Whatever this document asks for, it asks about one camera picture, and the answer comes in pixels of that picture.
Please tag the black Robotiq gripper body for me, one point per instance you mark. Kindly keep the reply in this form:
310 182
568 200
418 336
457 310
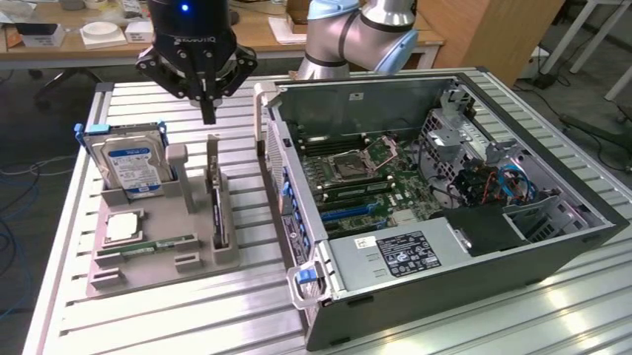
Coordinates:
190 22

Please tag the black graphics card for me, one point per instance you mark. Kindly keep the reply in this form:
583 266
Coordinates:
217 214

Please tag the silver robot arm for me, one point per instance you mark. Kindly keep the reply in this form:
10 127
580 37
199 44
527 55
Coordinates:
341 33

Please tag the small white labelled box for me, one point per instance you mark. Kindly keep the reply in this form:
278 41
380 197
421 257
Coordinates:
138 31

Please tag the grey foil packet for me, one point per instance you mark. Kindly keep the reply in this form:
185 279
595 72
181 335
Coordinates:
132 8

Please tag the white box with round hole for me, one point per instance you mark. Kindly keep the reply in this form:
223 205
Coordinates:
100 37

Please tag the brown cardboard box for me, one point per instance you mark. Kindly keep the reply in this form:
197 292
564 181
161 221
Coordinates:
298 11

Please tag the hard disk with blue carrier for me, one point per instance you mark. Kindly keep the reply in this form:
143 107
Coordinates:
131 162

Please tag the wooden desk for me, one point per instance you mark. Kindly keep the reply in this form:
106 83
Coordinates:
64 51

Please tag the grey cup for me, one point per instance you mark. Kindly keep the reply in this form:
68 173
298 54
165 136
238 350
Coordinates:
72 4

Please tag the black RAM slot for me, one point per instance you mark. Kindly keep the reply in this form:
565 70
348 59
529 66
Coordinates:
333 141
337 151
330 137
334 146

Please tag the white box with black top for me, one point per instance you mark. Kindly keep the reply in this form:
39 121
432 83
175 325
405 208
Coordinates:
39 38

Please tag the blue slot clip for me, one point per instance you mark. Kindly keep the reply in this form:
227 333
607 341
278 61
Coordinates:
291 211
285 181
299 229
307 247

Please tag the CPU socket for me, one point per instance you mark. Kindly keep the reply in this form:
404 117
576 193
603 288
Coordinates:
352 166

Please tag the metal socket cover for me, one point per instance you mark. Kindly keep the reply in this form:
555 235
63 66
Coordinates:
384 149

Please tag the grey parts rack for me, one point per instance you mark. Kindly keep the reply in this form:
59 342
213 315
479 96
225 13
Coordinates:
163 218

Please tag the labelled RAM stick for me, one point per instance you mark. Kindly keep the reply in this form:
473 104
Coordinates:
358 189

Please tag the silver CPU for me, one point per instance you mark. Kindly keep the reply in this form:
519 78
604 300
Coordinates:
122 226

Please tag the blue expansion slot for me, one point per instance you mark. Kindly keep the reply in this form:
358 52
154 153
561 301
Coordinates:
345 214

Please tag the green RAM stick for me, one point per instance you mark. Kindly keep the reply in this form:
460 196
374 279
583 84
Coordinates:
148 246

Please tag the perforated metal drive cage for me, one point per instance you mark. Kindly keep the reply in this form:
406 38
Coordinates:
444 155

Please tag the green motherboard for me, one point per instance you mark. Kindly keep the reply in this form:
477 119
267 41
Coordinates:
390 211

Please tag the wooden cabinet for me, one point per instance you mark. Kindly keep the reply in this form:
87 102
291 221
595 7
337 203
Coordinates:
493 37

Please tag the black connector block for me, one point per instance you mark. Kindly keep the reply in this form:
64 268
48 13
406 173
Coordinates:
469 186

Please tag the grey power supply unit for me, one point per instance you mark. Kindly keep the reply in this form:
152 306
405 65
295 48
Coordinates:
356 266

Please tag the white bin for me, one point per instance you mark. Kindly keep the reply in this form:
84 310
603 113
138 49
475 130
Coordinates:
536 64

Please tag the small black floor box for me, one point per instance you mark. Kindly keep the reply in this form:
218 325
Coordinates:
545 81

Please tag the black air shroud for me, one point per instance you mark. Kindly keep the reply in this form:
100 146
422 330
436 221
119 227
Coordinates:
479 229

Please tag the metal disk bay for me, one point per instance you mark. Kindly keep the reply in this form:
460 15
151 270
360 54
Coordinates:
543 222

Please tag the black PC case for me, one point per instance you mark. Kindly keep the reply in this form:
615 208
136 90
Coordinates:
444 318

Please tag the white table frame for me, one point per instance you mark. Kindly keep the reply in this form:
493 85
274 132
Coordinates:
581 51

